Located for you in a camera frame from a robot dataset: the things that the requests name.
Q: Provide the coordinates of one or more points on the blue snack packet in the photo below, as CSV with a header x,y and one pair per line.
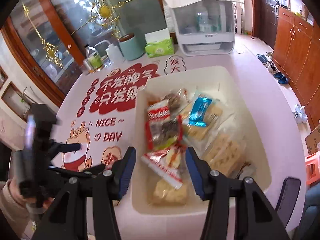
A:
x,y
198,111

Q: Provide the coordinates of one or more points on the blue slippers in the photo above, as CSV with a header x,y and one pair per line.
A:
x,y
282,79

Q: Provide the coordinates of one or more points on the green tissue pack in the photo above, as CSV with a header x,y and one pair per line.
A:
x,y
159,43

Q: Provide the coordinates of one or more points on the white shoes pair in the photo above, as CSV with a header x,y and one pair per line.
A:
x,y
299,114

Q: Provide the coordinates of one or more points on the clear bag of crackers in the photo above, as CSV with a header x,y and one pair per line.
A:
x,y
217,113

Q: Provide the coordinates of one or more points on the black smartphone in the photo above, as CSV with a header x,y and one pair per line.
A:
x,y
287,199

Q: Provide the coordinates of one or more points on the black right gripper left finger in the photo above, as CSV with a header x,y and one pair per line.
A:
x,y
66,218

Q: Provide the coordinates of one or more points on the white bottle sterilizer cabinet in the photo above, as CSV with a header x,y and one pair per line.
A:
x,y
202,27

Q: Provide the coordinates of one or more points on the glass door with gold ornament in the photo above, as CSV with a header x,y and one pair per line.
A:
x,y
47,38

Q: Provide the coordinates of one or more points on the pink plastic stool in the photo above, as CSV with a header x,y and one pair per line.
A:
x,y
312,168

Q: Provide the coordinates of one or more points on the brown round cake packet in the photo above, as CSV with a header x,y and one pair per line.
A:
x,y
176,99

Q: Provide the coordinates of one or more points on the wooden cabinet wall unit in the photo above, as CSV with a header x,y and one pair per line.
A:
x,y
296,53

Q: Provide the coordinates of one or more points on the yellow egg-yolk snack bag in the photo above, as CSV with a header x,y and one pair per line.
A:
x,y
165,194

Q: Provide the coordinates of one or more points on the red white shrimp snack bag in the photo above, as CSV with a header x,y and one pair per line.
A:
x,y
166,163

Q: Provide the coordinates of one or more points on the person's left hand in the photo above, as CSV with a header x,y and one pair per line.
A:
x,y
14,206

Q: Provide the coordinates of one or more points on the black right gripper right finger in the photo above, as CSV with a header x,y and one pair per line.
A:
x,y
255,218

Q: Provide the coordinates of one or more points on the clear bag rice cracker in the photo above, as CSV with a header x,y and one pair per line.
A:
x,y
226,154

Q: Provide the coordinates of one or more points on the white squeeze bottle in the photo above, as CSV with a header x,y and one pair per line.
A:
x,y
108,50

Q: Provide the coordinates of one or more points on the red cookies packet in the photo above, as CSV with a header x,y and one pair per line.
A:
x,y
162,129

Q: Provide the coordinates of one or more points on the cardboard box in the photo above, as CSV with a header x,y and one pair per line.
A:
x,y
313,141

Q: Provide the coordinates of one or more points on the clear bottle green label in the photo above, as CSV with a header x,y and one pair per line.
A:
x,y
93,57

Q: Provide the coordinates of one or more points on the teal canister with wooden lid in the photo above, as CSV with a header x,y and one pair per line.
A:
x,y
130,47

